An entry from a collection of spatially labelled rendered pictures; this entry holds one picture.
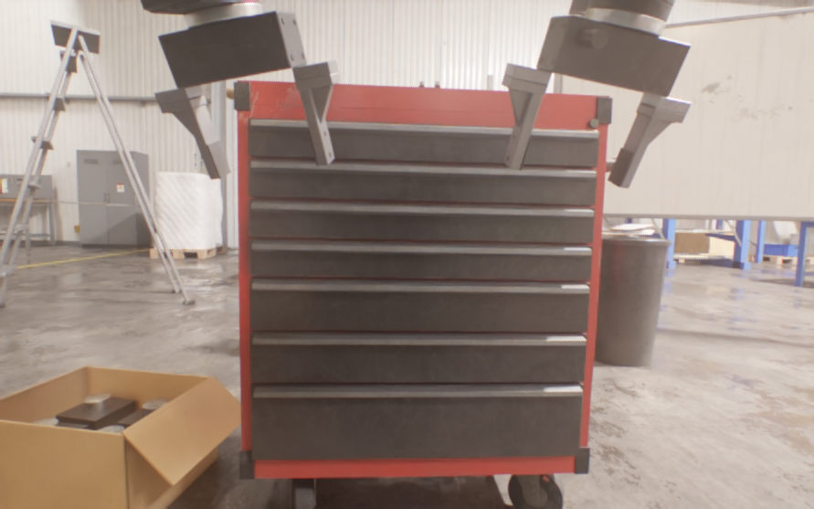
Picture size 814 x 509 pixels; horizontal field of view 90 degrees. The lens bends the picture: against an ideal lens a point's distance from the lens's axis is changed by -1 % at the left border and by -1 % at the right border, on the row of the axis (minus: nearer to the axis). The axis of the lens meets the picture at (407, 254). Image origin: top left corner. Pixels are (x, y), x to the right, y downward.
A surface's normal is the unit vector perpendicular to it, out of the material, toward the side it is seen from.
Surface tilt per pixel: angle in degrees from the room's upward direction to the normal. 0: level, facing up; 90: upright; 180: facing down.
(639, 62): 114
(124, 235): 90
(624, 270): 94
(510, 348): 90
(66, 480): 90
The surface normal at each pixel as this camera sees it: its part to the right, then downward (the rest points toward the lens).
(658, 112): 0.08, 0.48
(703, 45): -0.36, 0.07
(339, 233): 0.06, 0.09
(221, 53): -0.13, 0.47
